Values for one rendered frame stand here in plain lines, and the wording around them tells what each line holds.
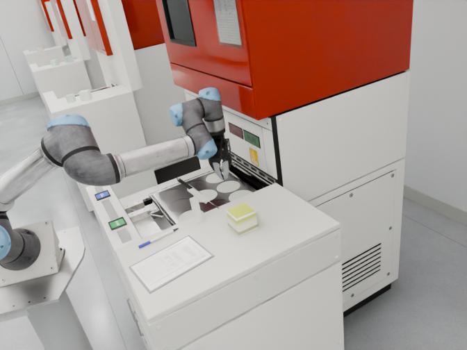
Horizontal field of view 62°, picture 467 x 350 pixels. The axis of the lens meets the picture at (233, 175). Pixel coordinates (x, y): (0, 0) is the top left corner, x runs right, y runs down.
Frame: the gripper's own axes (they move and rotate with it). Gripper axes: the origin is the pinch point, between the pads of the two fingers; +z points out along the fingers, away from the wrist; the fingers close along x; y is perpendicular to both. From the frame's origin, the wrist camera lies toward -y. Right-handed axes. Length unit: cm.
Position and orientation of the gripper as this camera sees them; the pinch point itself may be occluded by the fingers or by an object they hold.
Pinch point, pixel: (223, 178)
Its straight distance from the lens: 154.1
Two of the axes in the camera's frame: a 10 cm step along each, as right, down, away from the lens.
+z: 1.5, 8.8, 4.6
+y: 1.2, -4.7, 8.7
